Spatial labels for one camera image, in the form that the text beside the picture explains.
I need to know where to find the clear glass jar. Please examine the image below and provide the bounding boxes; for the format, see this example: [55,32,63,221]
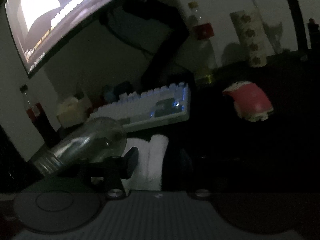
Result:
[32,117,127,176]

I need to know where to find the clear bottle red label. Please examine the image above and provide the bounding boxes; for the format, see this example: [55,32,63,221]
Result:
[185,1,217,84]

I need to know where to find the dark sauce bottle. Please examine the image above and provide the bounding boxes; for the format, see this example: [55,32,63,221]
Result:
[20,85,55,145]

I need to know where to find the black forked stand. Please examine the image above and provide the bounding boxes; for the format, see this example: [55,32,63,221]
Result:
[287,0,308,53]

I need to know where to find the curved computer monitor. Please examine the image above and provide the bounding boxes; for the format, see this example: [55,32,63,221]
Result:
[4,0,114,77]

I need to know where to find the white backlit keyboard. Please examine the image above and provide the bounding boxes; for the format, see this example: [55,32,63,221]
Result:
[89,82,190,132]

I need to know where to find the red white can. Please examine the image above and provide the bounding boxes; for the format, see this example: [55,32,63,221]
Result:
[223,81,273,122]

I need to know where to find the white cleaning cloth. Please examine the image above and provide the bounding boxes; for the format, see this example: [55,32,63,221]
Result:
[121,134,169,194]

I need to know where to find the yellowish plastic container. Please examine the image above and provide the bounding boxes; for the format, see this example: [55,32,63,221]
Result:
[56,95,92,128]

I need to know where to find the patterned tall tumbler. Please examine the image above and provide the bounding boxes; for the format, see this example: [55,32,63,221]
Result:
[230,9,267,67]

